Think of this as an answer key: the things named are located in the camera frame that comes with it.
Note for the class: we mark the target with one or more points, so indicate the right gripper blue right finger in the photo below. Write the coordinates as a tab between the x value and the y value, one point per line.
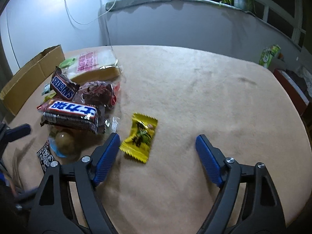
261	210

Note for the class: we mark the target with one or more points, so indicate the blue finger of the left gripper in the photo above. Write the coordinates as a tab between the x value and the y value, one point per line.
9	135

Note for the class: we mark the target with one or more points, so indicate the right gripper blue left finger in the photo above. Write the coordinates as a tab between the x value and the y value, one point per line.
53	209

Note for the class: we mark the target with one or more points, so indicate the black white patterned packet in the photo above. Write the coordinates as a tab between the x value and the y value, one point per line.
45	157

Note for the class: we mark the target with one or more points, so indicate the green lid jelly cup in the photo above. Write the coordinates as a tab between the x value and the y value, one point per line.
63	144

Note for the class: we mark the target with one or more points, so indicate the large Snickers bar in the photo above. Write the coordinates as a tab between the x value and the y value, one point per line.
67	114

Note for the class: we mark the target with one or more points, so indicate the small Snickers bar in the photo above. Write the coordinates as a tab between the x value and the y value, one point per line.
63	86

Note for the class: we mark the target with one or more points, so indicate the yellow candy packet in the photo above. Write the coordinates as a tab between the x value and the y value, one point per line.
138	144

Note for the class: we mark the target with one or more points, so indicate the dark red snack bag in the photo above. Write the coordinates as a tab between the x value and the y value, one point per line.
97	93

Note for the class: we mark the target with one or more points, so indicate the brown cardboard box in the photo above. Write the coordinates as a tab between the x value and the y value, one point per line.
22	85

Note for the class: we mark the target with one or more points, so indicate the packaged sandwich bread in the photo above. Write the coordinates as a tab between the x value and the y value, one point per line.
93	65

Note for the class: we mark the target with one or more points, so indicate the lace covered side table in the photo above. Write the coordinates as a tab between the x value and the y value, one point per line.
296	88

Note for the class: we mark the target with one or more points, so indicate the green snack bag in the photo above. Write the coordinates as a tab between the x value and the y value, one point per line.
268	54

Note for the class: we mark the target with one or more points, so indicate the grey window sill cloth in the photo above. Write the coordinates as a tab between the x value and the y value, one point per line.
122	4

